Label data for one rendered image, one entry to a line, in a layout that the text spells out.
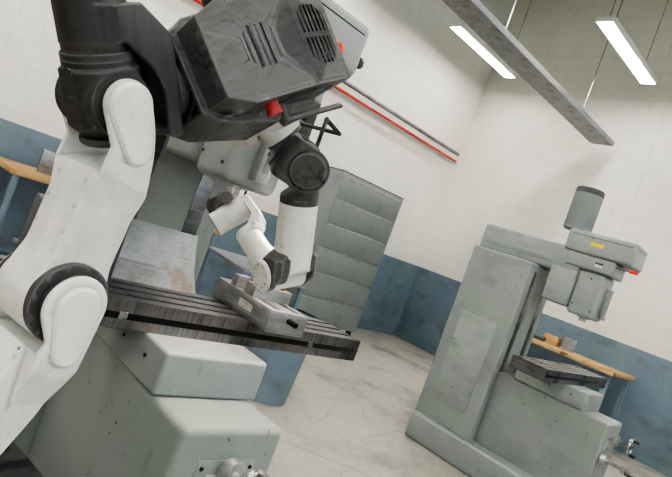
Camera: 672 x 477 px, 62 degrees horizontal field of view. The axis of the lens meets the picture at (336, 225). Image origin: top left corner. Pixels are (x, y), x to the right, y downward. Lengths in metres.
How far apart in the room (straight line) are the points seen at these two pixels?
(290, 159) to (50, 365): 0.58
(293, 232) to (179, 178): 0.90
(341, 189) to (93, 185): 5.91
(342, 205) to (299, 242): 5.62
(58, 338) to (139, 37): 0.51
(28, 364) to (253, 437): 0.70
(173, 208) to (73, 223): 1.11
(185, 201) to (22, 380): 1.18
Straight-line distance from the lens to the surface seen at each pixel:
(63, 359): 1.06
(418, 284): 9.29
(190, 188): 2.12
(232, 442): 1.55
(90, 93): 1.00
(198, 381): 1.62
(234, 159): 1.66
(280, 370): 3.98
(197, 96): 1.07
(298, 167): 1.18
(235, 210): 1.51
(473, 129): 9.61
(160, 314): 1.64
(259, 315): 1.77
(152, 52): 1.03
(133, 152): 1.01
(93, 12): 0.99
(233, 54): 1.06
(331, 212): 6.79
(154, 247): 2.07
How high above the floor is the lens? 1.29
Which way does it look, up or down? 1 degrees up
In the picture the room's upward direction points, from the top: 20 degrees clockwise
